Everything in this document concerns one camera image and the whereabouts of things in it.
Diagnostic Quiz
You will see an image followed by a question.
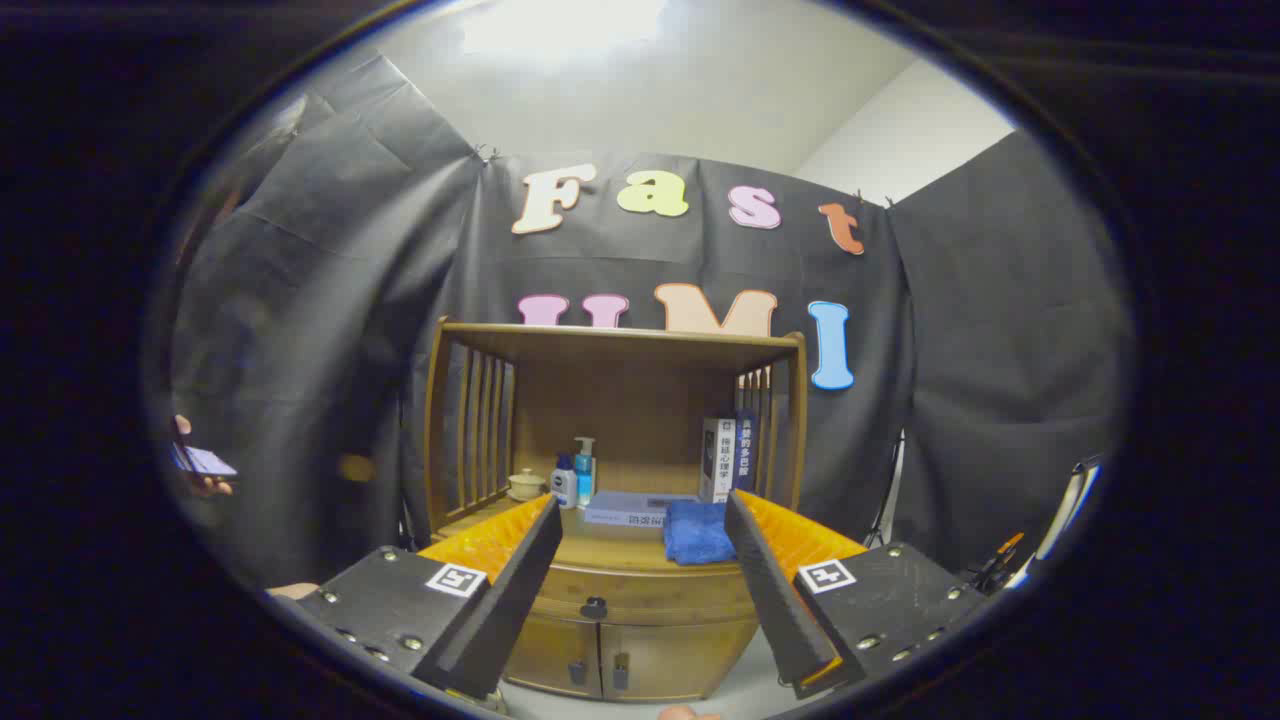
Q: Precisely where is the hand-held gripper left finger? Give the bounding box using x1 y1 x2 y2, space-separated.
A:
295 493 564 701

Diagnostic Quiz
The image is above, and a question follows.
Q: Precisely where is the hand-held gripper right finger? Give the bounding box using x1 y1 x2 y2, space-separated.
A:
724 489 991 701

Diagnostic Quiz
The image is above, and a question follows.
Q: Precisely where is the wooden drawer with black knob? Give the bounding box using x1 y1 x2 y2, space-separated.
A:
530 560 766 626

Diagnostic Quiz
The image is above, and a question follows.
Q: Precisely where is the wooden countertop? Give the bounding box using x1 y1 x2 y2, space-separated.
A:
440 495 791 576

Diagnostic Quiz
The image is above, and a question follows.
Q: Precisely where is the wooden cabinet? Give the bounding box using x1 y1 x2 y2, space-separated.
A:
422 318 809 703

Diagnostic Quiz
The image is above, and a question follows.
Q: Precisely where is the blue folded towel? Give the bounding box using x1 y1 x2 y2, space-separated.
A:
663 499 738 567

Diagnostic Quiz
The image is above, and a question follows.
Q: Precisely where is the white standing book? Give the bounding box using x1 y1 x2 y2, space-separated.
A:
698 418 739 504

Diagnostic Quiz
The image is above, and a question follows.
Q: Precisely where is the dark blue standing book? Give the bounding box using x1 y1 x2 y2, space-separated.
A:
735 408 761 493

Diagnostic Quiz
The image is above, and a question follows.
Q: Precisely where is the black stand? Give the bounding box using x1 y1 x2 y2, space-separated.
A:
865 430 906 551

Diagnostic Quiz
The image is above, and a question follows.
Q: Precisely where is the pale blue lying book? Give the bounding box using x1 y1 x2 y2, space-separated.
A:
584 491 701 528

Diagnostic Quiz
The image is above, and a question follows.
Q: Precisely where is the orange and black tool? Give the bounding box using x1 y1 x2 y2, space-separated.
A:
965 532 1026 593

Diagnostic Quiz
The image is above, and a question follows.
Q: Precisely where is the white panel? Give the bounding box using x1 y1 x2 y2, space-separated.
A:
1005 458 1103 591

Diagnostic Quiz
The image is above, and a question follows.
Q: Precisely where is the smartphone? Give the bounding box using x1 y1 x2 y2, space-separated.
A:
172 440 239 479

